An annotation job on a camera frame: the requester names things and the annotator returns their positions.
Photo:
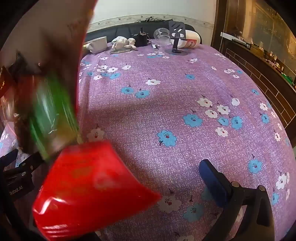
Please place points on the black sofa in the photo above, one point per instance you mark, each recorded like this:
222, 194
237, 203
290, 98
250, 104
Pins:
129, 31

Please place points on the white tub with red label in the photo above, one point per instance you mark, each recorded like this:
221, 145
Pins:
192, 39

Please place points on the black electronic device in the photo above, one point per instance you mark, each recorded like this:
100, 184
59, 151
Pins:
141, 39

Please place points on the purple floral tablecloth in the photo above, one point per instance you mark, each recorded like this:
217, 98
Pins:
175, 120

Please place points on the green snack packet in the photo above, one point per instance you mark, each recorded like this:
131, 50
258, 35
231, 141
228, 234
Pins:
52, 115

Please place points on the cardboard box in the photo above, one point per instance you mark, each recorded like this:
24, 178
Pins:
46, 34

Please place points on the grey phone stand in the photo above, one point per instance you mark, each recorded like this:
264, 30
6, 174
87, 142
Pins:
177, 37

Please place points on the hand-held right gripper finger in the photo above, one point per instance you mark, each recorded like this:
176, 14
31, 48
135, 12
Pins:
214, 183

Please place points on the dark wooden cabinet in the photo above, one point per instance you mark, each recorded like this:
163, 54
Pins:
259, 41

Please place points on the small white gadget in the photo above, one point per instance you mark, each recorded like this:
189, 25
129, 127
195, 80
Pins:
154, 46

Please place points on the red snack packet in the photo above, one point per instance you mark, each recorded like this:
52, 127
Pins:
90, 187

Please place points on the white plush toy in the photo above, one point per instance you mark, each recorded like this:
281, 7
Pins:
123, 42

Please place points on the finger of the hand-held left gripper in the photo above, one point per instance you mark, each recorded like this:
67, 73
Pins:
25, 165

